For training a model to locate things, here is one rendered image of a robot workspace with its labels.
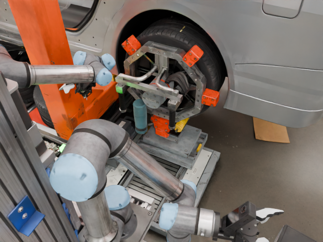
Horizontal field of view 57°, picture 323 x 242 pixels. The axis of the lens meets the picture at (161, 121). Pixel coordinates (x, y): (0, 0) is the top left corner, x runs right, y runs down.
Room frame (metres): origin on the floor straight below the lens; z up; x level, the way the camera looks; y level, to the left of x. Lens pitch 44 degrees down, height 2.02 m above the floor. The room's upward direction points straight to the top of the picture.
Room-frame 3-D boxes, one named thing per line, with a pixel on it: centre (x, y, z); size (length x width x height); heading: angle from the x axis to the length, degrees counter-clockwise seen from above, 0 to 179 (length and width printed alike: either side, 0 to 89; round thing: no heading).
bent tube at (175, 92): (1.37, -0.05, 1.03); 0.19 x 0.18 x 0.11; 153
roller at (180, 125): (1.56, -0.17, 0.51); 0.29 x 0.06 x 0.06; 153
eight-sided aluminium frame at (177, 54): (1.53, -0.02, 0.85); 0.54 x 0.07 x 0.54; 63
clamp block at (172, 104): (1.27, -0.08, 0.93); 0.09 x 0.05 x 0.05; 153
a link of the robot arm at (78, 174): (0.47, 0.21, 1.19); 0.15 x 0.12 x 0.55; 168
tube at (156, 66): (1.46, 0.13, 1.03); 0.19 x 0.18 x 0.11; 153
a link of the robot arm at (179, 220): (0.42, -0.05, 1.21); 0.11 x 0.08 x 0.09; 78
